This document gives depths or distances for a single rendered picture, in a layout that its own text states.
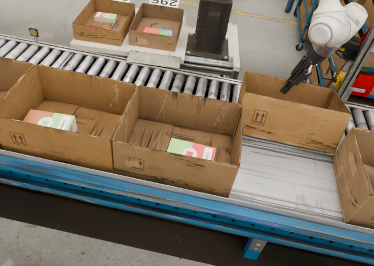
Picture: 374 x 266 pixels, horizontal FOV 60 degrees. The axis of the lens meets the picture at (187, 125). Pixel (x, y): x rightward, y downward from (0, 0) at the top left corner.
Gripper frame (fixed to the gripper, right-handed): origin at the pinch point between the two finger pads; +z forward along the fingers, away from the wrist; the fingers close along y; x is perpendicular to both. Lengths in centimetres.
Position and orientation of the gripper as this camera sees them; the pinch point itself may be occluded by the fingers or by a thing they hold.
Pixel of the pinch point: (287, 85)
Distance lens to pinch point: 151.6
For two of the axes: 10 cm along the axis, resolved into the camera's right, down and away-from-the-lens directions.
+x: -8.8, -4.3, -1.9
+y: 1.8, -6.7, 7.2
